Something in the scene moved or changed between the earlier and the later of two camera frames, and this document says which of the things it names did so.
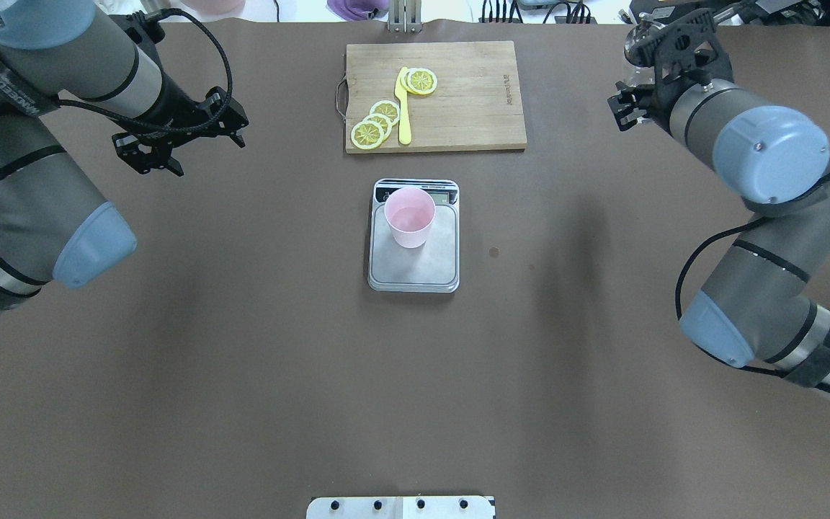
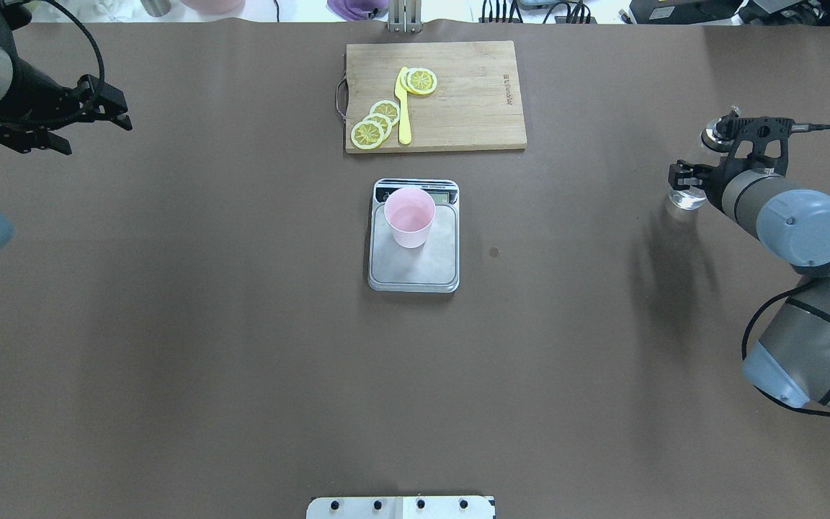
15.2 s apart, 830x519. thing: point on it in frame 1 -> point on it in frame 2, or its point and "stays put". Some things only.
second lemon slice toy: [367, 135] stays put
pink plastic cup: [410, 212] stays put
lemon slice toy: [421, 81] stays put
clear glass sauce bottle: [635, 74] -> [693, 199]
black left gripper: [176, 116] -> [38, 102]
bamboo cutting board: [477, 104] stays put
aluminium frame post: [405, 16] stays put
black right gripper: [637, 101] -> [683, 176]
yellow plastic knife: [401, 95] stays put
